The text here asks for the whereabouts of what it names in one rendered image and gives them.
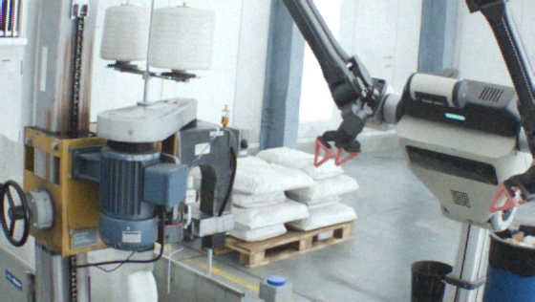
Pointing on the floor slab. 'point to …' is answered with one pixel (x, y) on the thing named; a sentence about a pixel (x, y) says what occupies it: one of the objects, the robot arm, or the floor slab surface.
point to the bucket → (428, 280)
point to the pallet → (250, 251)
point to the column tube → (58, 64)
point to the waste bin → (510, 267)
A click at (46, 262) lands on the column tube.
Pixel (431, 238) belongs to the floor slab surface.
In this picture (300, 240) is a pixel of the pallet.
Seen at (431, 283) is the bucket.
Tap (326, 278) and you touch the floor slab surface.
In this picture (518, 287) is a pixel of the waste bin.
